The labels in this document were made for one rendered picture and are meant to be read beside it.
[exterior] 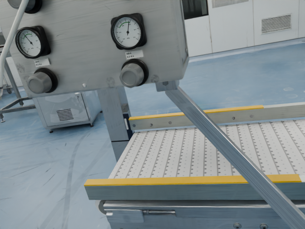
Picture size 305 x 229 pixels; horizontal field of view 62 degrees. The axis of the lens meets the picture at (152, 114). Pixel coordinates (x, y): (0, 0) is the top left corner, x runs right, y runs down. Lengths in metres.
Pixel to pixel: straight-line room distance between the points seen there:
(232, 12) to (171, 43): 5.27
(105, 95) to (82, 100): 2.23
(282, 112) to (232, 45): 4.99
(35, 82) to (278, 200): 0.32
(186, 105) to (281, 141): 0.29
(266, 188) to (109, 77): 0.23
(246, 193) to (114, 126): 0.43
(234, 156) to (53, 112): 2.87
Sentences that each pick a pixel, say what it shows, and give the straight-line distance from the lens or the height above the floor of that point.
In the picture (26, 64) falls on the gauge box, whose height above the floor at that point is 1.07.
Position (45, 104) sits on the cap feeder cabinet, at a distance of 3.11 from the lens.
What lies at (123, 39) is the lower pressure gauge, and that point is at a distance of 0.29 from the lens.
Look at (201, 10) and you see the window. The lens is 5.46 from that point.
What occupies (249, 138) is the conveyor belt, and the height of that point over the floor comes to 0.82.
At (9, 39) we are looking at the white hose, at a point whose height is 1.11.
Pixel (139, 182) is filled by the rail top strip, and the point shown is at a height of 0.85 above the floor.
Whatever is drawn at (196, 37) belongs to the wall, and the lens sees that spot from 5.48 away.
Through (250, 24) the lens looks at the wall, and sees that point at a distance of 5.66.
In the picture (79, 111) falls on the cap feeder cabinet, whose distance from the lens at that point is 2.99.
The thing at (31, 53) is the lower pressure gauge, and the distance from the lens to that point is 0.35.
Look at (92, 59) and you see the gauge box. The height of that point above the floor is 1.07.
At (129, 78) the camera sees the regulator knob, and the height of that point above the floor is 1.04.
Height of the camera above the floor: 1.10
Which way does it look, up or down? 22 degrees down
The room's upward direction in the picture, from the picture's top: 11 degrees counter-clockwise
